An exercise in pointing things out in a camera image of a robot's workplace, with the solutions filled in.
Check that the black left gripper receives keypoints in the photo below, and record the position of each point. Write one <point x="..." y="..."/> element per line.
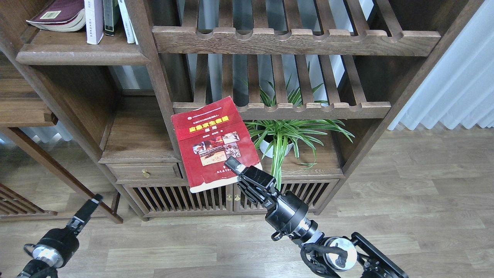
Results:
<point x="57" y="246"/>

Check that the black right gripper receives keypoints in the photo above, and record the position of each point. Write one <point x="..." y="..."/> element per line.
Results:
<point x="286" y="213"/>

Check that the red cover book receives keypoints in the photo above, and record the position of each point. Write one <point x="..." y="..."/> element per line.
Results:
<point x="207" y="137"/>

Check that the maroon book white characters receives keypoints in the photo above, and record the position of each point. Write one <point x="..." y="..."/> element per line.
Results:
<point x="61" y="16"/>

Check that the pale lilac book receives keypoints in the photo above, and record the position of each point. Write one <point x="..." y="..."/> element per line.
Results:
<point x="94" y="17"/>

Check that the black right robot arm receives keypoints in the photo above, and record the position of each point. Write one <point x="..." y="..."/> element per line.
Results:
<point x="324" y="256"/>

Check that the white plant pot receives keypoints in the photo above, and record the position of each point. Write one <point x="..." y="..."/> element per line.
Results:
<point x="269" y="151"/>

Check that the green spider plant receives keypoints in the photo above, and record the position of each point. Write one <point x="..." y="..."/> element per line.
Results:
<point x="295" y="130"/>

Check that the wooden side rack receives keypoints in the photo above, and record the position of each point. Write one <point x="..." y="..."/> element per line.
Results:
<point x="13" y="206"/>

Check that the brass drawer knob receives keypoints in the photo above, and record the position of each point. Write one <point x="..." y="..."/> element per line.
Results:
<point x="145" y="173"/>

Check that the dark wooden bookshelf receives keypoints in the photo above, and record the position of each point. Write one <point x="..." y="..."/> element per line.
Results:
<point x="295" y="59"/>

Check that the white thin book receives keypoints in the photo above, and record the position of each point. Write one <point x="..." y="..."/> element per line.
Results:
<point x="129" y="29"/>

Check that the green spine book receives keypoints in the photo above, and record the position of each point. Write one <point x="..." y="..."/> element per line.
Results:
<point x="111" y="13"/>

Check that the white pleated curtain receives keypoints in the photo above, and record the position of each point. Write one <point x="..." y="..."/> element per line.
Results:
<point x="460" y="88"/>

